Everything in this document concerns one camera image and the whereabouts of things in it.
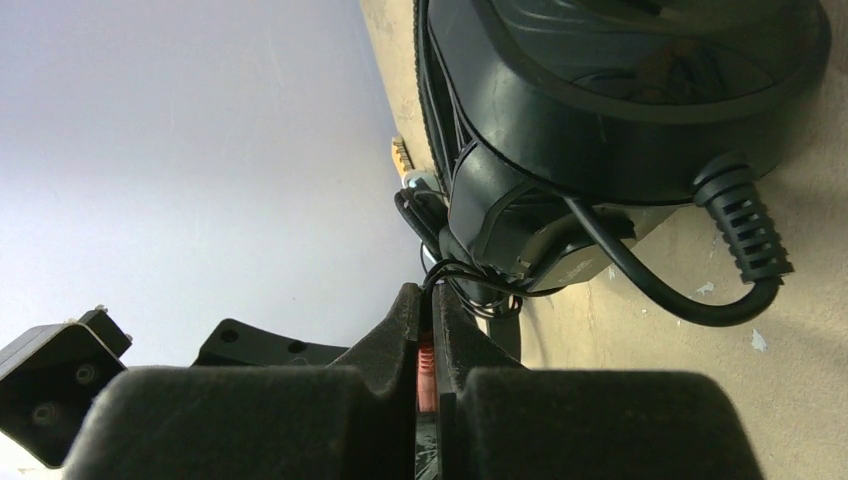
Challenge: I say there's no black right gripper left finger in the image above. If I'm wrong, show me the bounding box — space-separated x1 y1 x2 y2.
63 283 423 479

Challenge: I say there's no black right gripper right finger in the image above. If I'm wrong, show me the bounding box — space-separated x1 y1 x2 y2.
431 286 763 479

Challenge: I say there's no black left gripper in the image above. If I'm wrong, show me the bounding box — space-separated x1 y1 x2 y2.
1 305 132 467

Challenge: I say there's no black headband headset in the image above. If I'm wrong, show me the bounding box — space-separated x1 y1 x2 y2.
398 1 833 327

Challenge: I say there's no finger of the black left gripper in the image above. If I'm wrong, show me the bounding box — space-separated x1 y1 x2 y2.
192 318 348 367

